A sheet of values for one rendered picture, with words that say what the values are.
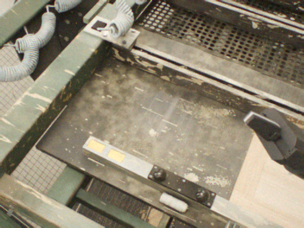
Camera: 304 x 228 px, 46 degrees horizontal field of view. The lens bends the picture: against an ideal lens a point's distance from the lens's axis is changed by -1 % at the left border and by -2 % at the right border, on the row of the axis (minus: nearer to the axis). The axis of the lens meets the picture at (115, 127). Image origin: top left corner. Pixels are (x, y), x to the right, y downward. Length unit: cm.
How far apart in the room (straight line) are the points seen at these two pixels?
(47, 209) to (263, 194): 64
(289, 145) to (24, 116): 77
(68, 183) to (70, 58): 43
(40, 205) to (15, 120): 27
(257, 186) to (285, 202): 9
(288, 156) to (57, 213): 62
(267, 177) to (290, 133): 57
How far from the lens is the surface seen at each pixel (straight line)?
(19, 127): 110
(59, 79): 121
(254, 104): 130
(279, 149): 65
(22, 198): 104
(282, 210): 116
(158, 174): 94
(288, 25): 167
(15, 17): 173
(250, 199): 113
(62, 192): 112
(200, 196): 94
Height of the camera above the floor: 195
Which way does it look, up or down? 16 degrees down
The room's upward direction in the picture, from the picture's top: 46 degrees counter-clockwise
